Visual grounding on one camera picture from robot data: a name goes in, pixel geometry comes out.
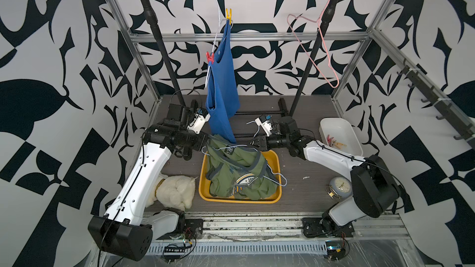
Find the white wire hanger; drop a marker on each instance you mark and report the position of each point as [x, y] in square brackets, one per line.
[218, 27]

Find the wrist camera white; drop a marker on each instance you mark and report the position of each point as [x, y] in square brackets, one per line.
[201, 117]
[266, 124]

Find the small round alarm clock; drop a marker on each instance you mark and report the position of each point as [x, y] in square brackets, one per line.
[340, 188]

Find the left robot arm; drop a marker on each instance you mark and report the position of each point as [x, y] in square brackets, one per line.
[123, 230]

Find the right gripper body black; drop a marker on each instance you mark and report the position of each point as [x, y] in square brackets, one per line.
[264, 143]

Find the beige wooden clothespin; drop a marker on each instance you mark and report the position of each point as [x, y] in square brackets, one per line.
[338, 145]

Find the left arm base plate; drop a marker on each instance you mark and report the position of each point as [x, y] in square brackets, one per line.
[187, 229]

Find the electronics board with wires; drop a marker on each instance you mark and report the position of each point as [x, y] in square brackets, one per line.
[336, 250]
[174, 252]

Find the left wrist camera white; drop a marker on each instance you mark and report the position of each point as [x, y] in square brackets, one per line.
[201, 117]

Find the yellow plastic tray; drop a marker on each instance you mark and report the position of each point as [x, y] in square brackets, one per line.
[204, 184]

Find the dark green printed tank top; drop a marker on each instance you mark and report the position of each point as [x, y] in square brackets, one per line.
[237, 174]

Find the black wall hook rail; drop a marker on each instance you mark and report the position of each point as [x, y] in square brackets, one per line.
[447, 108]

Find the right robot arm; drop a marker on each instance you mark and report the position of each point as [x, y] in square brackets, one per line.
[374, 187]

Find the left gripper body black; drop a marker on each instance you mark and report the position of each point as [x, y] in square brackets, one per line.
[197, 141]

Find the white plastic bin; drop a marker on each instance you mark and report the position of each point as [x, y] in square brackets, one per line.
[343, 132]

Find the left electronics board with wires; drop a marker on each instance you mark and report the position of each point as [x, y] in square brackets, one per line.
[174, 252]

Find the right electronics board with wires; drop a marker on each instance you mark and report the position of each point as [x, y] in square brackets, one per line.
[336, 250]

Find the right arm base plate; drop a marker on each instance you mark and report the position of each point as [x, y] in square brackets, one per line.
[325, 227]

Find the blue tank top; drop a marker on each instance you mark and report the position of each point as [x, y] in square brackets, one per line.
[222, 101]

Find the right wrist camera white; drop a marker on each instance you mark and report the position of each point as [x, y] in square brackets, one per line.
[266, 124]

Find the red clothespin on blue top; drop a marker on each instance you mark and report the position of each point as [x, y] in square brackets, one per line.
[210, 57]

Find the yellow clothespin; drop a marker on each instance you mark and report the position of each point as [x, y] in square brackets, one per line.
[228, 15]

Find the white plush dog toy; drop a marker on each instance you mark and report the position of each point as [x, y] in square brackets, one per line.
[173, 192]

